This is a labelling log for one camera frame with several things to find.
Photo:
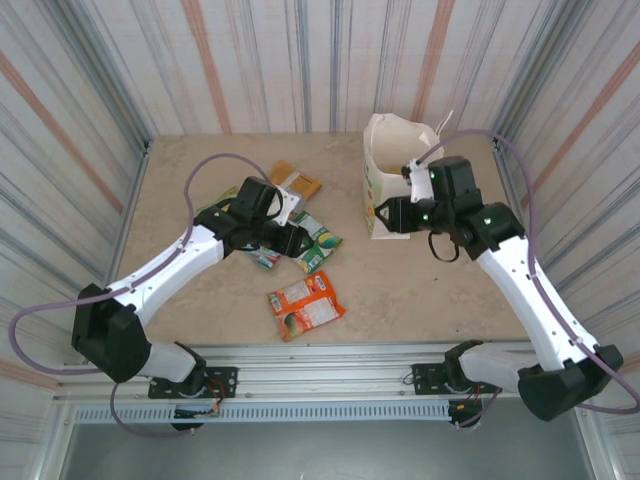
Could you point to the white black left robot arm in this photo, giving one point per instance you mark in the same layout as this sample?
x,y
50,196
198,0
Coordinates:
x,y
165,265

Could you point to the white paper bag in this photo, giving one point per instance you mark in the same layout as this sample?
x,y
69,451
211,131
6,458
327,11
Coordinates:
x,y
395,145

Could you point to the teal red snack packet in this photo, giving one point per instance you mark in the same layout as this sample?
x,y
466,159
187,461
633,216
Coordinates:
x,y
265,258

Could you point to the orange fruit-print snack packet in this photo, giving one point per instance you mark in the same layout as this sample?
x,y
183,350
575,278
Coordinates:
x,y
307,307

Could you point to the aluminium mounting rail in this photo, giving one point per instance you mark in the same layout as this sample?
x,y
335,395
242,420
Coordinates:
x,y
320,365

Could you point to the dark green snack packet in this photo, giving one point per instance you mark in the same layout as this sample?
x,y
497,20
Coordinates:
x,y
325,240

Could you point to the yellow green snack packet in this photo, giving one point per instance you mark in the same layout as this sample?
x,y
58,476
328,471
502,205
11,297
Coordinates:
x,y
229,193

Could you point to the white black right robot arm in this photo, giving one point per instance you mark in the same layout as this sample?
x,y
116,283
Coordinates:
x,y
520,285

